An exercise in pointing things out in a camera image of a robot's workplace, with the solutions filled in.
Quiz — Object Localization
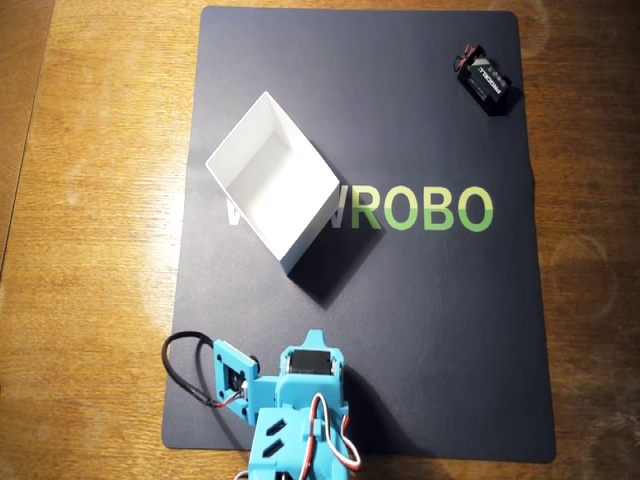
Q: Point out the teal framed camera module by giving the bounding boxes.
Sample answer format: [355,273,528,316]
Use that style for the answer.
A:
[212,338,261,417]

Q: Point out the red white gripper servo wire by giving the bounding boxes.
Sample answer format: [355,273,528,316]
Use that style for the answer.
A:
[303,392,362,464]

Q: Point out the teal gripper with servo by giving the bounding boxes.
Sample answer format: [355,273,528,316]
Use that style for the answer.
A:
[277,328,351,416]

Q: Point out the black camera cable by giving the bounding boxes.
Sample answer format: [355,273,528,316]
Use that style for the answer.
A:
[160,330,251,409]

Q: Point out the small black battery pack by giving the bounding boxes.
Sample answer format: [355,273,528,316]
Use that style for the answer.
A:
[452,43,513,106]

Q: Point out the white open cardboard box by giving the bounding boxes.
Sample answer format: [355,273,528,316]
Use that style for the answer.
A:
[205,90,343,277]

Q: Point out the black mat with green lettering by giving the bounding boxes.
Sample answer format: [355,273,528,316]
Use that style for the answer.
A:
[160,5,557,464]

